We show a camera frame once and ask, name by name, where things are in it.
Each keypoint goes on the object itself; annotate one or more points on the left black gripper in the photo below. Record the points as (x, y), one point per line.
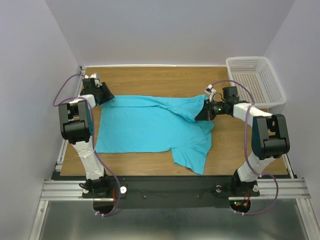
(103, 93)

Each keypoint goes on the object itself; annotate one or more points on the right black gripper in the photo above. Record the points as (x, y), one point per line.
(208, 110)

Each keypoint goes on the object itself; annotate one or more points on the turquoise t shirt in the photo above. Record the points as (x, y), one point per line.
(148, 124)

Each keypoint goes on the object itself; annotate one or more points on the white plastic basket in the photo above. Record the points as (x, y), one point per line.
(257, 75)

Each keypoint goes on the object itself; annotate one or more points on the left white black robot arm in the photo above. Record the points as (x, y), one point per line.
(77, 127)

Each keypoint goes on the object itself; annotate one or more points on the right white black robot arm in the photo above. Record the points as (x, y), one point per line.
(269, 136)

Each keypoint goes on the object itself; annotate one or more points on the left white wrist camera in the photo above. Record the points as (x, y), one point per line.
(92, 76)

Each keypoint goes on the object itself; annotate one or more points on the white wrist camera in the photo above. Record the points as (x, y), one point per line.
(210, 91)
(92, 76)

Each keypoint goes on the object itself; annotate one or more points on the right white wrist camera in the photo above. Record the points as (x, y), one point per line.
(210, 91)

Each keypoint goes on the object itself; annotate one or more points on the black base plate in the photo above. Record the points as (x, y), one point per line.
(155, 192)

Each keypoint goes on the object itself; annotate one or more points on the aluminium frame rail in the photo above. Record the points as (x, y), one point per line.
(67, 130)

